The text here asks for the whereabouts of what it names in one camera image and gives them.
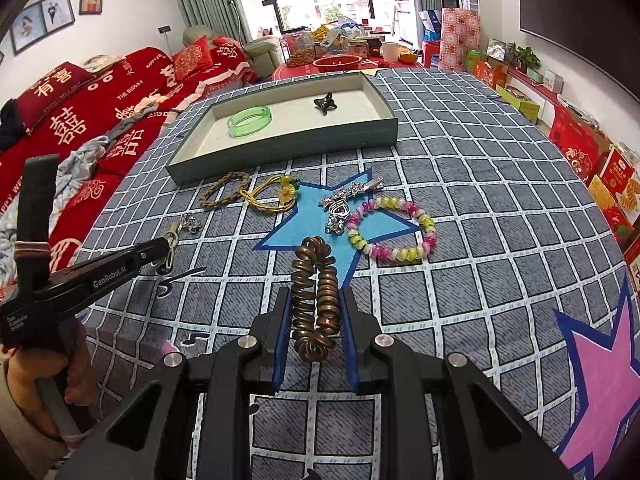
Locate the red covered sofa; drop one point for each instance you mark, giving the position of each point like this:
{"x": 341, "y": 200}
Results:
{"x": 75, "y": 125}

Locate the grey-green shallow tray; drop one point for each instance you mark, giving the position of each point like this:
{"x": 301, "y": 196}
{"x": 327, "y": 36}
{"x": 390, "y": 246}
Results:
{"x": 300, "y": 125}

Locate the large framed photo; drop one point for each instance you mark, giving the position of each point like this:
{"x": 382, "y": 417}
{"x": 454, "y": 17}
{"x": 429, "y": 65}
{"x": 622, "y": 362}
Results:
{"x": 27, "y": 27}

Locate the white cup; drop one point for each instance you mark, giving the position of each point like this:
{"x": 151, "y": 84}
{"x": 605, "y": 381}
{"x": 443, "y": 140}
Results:
{"x": 389, "y": 51}

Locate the person's left hand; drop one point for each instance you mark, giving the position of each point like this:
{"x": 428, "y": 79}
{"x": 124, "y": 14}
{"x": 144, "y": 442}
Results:
{"x": 80, "y": 360}

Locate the potted green plant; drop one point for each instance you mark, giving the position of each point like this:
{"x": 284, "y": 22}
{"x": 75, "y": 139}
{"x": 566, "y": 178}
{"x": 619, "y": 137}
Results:
{"x": 524, "y": 55}

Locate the small framed red photo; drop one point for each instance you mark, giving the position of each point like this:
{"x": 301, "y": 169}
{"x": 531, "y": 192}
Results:
{"x": 91, "y": 4}

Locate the grey twisted cloth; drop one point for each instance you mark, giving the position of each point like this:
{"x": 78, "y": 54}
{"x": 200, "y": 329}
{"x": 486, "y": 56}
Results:
{"x": 137, "y": 115}

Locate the light blue blanket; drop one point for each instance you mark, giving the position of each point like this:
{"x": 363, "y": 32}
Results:
{"x": 75, "y": 160}

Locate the red lettered pillow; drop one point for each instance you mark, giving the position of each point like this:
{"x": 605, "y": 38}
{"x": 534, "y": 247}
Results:
{"x": 55, "y": 90}

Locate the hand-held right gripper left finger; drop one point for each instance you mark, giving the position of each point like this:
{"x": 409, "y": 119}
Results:
{"x": 282, "y": 342}

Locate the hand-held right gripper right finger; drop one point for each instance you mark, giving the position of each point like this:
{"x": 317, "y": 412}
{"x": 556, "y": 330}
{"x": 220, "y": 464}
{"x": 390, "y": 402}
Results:
{"x": 350, "y": 342}

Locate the grey checked tablecloth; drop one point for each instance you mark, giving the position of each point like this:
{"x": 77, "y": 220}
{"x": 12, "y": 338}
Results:
{"x": 500, "y": 210}

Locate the red gift box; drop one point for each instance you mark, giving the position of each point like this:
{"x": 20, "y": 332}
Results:
{"x": 575, "y": 142}

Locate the red patterned square cushion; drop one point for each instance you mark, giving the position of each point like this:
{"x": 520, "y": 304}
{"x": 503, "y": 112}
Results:
{"x": 192, "y": 57}

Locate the black cloth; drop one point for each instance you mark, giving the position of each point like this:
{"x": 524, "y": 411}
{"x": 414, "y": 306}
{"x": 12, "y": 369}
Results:
{"x": 10, "y": 125}

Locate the beige armchair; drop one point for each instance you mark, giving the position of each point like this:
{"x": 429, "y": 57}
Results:
{"x": 262, "y": 47}

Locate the medium framed photo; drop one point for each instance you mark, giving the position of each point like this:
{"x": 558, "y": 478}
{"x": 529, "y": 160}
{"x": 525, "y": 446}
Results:
{"x": 57, "y": 10}

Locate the black hair claw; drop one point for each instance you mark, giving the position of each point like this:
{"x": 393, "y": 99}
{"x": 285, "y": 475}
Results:
{"x": 325, "y": 104}

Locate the green transparent bangle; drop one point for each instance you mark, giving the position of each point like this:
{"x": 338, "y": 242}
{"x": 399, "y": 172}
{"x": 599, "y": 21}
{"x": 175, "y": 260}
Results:
{"x": 231, "y": 126}

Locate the clear plastic snack jar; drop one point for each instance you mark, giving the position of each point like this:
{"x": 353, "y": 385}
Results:
{"x": 300, "y": 52}

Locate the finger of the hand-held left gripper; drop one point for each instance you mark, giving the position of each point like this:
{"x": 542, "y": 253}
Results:
{"x": 157, "y": 249}

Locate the red colander basket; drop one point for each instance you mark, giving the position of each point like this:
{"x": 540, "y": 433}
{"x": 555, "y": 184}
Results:
{"x": 336, "y": 63}

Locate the silver rhinestone hair clip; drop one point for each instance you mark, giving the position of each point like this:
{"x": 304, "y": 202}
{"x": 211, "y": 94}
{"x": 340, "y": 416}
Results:
{"x": 345, "y": 206}

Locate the wall television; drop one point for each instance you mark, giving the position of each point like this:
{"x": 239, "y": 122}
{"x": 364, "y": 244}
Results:
{"x": 585, "y": 5}

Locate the floral pillow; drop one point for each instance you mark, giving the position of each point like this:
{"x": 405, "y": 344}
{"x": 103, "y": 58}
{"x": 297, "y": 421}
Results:
{"x": 102, "y": 62}

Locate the orange printed box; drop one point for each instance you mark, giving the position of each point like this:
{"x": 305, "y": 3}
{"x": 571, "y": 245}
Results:
{"x": 617, "y": 185}

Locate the yellow green box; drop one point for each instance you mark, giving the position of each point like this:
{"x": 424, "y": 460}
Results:
{"x": 520, "y": 102}

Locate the silver charm keyring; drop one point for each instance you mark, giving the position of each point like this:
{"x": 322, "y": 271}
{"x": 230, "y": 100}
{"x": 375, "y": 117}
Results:
{"x": 190, "y": 221}

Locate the blue white box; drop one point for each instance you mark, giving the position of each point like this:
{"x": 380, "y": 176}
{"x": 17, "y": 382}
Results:
{"x": 431, "y": 22}

